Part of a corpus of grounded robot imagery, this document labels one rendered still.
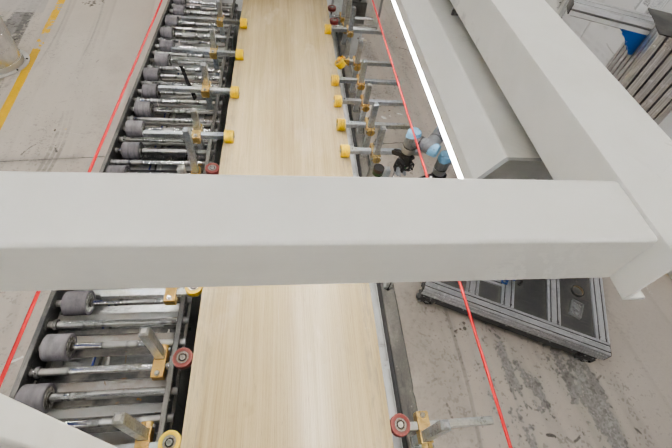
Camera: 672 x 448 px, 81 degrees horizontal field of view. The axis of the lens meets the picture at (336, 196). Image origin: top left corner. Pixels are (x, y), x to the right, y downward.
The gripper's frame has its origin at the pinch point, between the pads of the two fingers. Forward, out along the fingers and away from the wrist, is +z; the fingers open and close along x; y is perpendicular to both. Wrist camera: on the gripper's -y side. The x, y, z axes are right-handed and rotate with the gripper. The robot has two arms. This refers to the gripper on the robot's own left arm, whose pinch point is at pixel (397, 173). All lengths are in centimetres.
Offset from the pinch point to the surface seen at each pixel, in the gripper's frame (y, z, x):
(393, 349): 83, 27, -44
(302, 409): 93, 7, -98
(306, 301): 52, 7, -79
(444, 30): 82, -141, -80
